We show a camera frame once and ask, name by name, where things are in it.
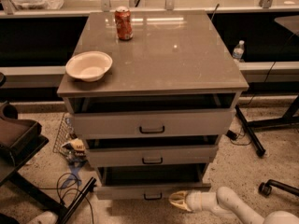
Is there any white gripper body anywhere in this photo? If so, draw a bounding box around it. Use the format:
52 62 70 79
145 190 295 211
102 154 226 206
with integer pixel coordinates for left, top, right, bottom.
185 190 218 212

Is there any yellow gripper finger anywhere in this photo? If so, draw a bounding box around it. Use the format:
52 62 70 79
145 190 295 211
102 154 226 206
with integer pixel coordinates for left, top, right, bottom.
169 190 189 202
171 202 192 212

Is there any grey bottom drawer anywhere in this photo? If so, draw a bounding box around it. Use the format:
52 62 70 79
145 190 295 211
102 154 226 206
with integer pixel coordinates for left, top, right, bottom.
97 163 211 201

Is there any grey drawer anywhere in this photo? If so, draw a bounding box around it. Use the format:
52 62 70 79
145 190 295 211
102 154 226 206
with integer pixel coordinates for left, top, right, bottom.
71 109 235 139
86 145 218 167
97 163 211 201

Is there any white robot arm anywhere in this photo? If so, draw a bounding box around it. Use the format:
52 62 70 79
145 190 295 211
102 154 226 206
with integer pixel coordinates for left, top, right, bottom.
169 187 299 224

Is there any grey drawer cabinet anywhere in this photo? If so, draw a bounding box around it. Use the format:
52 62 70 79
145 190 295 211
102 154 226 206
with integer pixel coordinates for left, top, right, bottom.
56 9 249 185

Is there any grey top drawer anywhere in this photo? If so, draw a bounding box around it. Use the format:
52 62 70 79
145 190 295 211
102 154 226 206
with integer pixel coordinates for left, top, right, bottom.
71 109 235 139

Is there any grey middle drawer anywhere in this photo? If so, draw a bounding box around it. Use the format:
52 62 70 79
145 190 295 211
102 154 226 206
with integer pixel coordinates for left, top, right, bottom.
86 145 218 167

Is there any black chair caster leg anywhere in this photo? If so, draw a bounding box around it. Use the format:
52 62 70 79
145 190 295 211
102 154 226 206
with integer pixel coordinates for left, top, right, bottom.
258 179 299 197

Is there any crumpled snack wrapper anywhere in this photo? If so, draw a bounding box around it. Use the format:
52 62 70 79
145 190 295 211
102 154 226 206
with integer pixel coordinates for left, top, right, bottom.
61 138 86 163

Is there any black table leg base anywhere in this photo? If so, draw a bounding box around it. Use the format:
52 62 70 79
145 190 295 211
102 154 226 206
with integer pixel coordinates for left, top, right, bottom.
235 96 299 157

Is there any clear plastic water bottle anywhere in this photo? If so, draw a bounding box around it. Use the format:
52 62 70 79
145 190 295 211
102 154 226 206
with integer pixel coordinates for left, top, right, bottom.
232 40 245 62

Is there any white paper bowl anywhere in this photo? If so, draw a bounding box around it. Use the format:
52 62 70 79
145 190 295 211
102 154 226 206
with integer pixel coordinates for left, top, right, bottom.
65 51 113 82

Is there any black stand foot left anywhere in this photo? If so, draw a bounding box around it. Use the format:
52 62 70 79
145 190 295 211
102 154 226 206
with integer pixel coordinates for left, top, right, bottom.
9 173 96 224

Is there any orange soda can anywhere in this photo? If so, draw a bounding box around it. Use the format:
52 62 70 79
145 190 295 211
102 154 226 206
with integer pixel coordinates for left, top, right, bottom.
114 7 133 41

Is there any black power adapter cable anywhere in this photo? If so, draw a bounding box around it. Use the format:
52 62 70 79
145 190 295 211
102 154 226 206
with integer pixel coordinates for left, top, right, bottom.
225 126 252 147

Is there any black cable on floor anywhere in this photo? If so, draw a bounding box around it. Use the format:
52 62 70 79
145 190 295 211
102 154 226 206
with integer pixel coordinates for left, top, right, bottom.
36 172 95 224

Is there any wire mesh basket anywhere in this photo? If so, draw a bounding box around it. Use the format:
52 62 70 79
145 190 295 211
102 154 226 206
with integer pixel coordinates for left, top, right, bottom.
53 113 76 156

